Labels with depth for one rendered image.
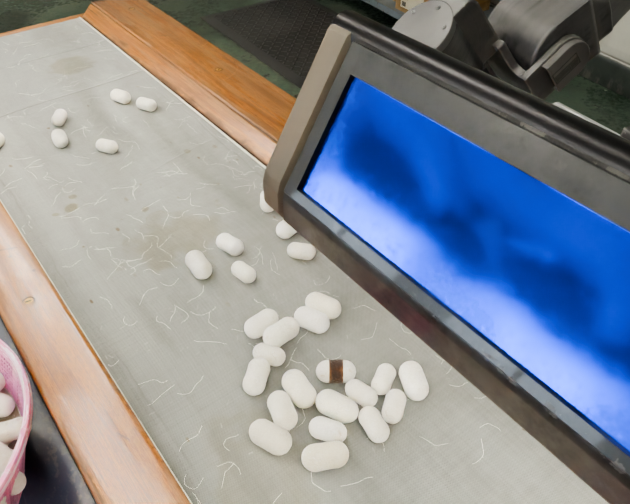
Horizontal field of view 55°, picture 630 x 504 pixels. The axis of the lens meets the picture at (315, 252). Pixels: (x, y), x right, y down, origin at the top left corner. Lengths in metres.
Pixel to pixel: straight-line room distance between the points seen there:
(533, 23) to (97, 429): 0.48
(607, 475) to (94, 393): 0.45
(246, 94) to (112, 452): 0.57
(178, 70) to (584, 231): 0.89
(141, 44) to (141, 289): 0.57
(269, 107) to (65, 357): 0.47
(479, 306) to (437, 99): 0.06
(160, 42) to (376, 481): 0.82
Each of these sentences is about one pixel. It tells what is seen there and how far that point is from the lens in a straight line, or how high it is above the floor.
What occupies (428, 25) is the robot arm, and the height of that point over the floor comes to 1.01.
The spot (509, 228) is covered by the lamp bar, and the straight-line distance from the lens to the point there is 0.18.
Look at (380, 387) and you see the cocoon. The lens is 0.54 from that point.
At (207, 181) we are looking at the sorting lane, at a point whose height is 0.74.
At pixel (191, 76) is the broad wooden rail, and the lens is 0.99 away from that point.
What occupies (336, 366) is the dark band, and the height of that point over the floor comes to 0.76.
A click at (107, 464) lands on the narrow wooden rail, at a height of 0.76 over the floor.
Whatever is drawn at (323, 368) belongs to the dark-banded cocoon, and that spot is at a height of 0.76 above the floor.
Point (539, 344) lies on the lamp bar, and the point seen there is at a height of 1.07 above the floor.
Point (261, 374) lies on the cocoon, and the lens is 0.54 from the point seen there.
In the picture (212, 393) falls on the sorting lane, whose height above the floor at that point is 0.74.
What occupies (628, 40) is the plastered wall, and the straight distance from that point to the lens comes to 2.79.
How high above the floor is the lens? 1.20
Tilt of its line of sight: 42 degrees down
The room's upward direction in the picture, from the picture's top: straight up
